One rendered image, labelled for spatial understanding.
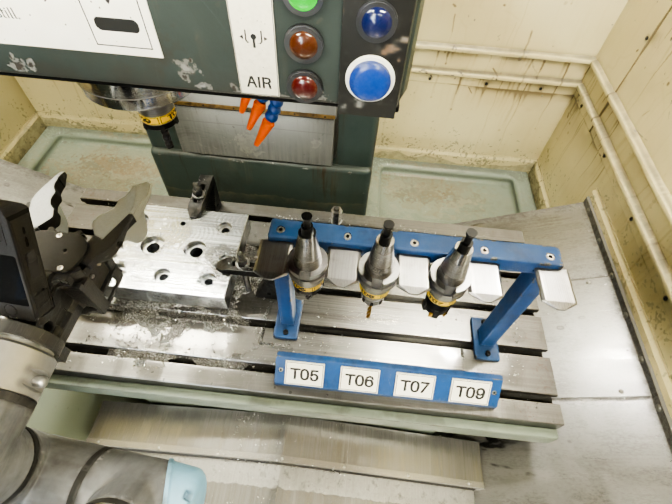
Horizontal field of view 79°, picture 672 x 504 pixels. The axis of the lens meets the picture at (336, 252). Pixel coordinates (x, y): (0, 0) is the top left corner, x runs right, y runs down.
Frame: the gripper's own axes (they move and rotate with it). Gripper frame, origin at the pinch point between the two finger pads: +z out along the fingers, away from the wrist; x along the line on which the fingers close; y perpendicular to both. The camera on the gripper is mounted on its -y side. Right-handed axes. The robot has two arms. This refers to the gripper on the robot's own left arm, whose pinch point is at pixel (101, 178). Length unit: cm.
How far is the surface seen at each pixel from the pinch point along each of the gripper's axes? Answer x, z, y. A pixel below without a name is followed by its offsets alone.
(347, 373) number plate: 32, -5, 44
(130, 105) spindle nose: 1.7, 8.4, -4.1
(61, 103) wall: -90, 94, 69
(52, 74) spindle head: 5.3, -3.9, -16.5
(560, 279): 63, 6, 18
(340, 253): 28.6, 5.4, 17.7
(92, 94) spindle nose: -3.0, 8.8, -4.8
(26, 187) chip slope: -77, 48, 66
